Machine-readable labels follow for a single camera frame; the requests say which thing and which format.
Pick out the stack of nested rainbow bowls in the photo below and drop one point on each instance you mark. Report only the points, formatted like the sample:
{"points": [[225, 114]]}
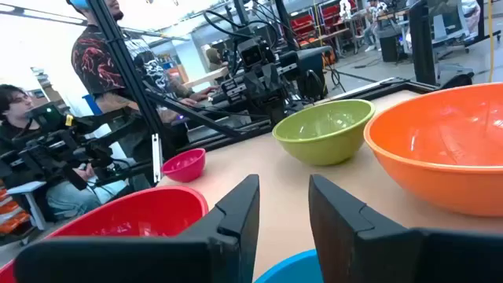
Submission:
{"points": [[137, 212]]}

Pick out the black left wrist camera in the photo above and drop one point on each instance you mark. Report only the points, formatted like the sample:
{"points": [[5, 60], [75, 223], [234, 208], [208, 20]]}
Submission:
{"points": [[255, 52]]}

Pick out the red crate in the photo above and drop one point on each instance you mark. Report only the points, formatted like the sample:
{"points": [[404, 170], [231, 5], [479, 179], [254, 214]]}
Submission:
{"points": [[302, 25], [330, 17]]}

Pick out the standing person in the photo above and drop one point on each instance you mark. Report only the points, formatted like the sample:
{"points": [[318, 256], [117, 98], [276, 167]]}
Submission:
{"points": [[98, 67]]}

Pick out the orange white striped crate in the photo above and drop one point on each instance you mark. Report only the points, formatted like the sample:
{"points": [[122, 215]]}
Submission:
{"points": [[12, 214]]}

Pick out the tan table cover board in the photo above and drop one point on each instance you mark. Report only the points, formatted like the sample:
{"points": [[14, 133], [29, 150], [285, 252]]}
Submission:
{"points": [[283, 188]]}

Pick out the black floor stand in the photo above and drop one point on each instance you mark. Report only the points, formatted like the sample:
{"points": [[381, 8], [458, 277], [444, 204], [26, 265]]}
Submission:
{"points": [[457, 81]]}

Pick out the person in hood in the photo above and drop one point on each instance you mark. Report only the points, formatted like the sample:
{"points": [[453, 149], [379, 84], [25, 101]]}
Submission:
{"points": [[215, 59]]}

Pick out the black upright panel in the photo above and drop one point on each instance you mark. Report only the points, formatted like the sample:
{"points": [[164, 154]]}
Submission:
{"points": [[422, 47]]}

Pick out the black aluminium table frame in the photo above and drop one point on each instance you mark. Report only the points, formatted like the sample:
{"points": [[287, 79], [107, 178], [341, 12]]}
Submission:
{"points": [[129, 78]]}

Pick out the seated person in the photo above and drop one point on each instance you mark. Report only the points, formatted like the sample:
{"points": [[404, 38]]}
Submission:
{"points": [[15, 106]]}

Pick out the orange bowl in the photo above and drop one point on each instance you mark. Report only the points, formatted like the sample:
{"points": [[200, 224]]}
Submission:
{"points": [[432, 184]]}

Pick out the light wooden desk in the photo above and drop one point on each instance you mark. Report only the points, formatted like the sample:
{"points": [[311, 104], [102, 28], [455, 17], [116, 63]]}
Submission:
{"points": [[208, 76]]}

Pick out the person at distant desk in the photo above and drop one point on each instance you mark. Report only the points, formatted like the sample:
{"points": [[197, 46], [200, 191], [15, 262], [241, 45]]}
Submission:
{"points": [[375, 23]]}

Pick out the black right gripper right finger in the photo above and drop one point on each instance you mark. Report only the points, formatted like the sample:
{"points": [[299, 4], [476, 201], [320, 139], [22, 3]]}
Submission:
{"points": [[353, 251]]}

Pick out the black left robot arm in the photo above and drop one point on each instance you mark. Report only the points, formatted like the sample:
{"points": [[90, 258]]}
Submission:
{"points": [[312, 70]]}

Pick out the small pink bowl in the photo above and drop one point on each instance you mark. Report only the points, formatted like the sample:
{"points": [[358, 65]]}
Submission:
{"points": [[184, 169]]}

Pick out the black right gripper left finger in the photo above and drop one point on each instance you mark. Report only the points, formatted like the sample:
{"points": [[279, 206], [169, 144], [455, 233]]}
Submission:
{"points": [[228, 251]]}

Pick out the green bowl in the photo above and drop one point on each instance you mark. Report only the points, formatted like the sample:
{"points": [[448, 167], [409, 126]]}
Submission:
{"points": [[322, 145]]}

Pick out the blue bowl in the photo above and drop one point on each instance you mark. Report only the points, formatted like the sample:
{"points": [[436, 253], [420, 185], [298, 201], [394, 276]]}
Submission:
{"points": [[294, 271]]}

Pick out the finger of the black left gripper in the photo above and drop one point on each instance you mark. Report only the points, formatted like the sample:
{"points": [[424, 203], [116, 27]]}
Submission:
{"points": [[254, 88], [273, 82]]}

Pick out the black bin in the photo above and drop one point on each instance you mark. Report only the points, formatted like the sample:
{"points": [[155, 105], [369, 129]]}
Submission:
{"points": [[390, 48]]}

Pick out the white stool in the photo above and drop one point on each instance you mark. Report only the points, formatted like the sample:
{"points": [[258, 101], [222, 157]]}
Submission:
{"points": [[27, 196]]}

